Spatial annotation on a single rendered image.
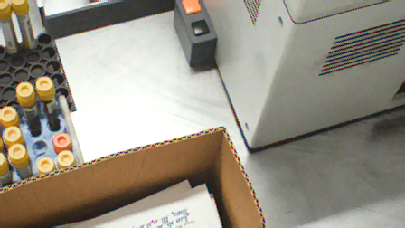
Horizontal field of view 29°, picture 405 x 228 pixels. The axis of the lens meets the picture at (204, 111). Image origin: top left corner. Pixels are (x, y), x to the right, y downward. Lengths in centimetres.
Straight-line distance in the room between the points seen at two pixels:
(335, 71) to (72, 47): 31
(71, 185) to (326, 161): 29
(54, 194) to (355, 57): 29
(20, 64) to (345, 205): 37
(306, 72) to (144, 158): 16
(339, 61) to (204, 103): 20
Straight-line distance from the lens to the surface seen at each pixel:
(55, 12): 84
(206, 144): 68
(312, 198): 81
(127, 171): 68
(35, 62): 83
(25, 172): 72
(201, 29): 82
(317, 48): 65
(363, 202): 82
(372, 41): 68
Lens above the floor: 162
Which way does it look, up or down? 64 degrees down
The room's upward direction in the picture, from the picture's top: 11 degrees clockwise
